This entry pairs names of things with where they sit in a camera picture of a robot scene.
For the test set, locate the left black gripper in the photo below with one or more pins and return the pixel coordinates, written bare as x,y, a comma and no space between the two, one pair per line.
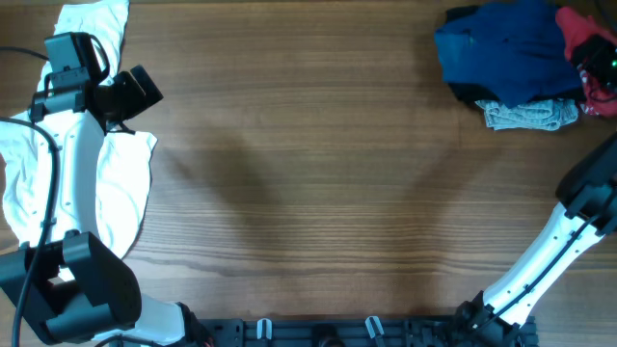
146,85

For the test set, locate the folded light grey garment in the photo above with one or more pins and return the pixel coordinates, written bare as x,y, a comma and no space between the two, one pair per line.
546,115

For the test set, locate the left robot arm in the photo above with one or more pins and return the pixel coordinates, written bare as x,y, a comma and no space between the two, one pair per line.
68,286

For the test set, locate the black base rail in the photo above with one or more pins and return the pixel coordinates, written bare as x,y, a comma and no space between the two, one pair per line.
416,331

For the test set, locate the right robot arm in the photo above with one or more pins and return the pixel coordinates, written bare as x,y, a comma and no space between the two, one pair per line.
584,216

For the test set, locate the folded blue garment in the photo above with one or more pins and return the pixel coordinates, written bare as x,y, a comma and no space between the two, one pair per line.
506,48

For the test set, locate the red printed t-shirt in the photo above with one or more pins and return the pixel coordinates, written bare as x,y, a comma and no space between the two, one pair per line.
592,51

